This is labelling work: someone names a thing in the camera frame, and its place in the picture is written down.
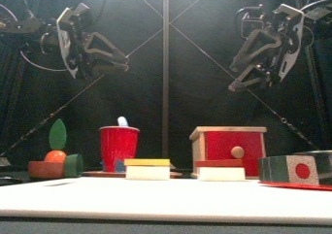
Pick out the metal spoon with green handle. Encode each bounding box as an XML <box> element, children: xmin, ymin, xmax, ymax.
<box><xmin>117</xmin><ymin>116</ymin><xmax>131</xmax><ymax>128</ymax></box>

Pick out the brown toy bowl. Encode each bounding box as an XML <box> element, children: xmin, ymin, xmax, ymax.
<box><xmin>27</xmin><ymin>160</ymin><xmax>67</xmax><ymax>181</ymax></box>

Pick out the wooden box with red drawer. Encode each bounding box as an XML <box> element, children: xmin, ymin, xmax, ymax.
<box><xmin>188</xmin><ymin>125</ymin><xmax>268</xmax><ymax>181</ymax></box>

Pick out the red plastic cup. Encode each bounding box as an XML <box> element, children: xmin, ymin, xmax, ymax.
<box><xmin>99</xmin><ymin>125</ymin><xmax>141</xmax><ymax>174</ymax></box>

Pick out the green toy leaf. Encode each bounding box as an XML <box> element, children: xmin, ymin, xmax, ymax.
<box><xmin>48</xmin><ymin>117</ymin><xmax>69</xmax><ymax>151</ymax></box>

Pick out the red topped white block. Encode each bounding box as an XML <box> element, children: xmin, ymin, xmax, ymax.
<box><xmin>193</xmin><ymin>159</ymin><xmax>247</xmax><ymax>183</ymax></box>

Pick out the green striped block red dot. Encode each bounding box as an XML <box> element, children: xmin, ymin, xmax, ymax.
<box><xmin>257</xmin><ymin>154</ymin><xmax>321</xmax><ymax>186</ymax></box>

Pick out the orange toy fruit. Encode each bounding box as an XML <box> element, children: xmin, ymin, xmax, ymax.
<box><xmin>43</xmin><ymin>150</ymin><xmax>69</xmax><ymax>164</ymax></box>

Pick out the dark green toy cylinder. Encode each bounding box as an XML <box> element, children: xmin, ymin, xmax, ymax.
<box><xmin>63</xmin><ymin>152</ymin><xmax>85</xmax><ymax>179</ymax></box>

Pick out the yellow topped white block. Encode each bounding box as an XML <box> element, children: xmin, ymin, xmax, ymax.
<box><xmin>123</xmin><ymin>158</ymin><xmax>172</xmax><ymax>182</ymax></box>

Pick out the pinkish brown tray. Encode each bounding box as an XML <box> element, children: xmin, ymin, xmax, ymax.
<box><xmin>81</xmin><ymin>170</ymin><xmax>184</xmax><ymax>180</ymax></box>

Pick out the red mat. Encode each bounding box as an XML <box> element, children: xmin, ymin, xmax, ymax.
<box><xmin>259</xmin><ymin>180</ymin><xmax>332</xmax><ymax>192</ymax></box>

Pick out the white cutting board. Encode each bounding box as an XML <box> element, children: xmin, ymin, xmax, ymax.
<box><xmin>0</xmin><ymin>176</ymin><xmax>332</xmax><ymax>227</ymax></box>

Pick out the grey vertical frame pole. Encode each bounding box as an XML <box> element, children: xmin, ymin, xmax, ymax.
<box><xmin>161</xmin><ymin>0</ymin><xmax>171</xmax><ymax>158</ymax></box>

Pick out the thin steel brace cable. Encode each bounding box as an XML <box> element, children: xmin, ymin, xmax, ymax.
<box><xmin>0</xmin><ymin>0</ymin><xmax>217</xmax><ymax>156</ymax></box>
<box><xmin>125</xmin><ymin>0</ymin><xmax>321</xmax><ymax>150</ymax></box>

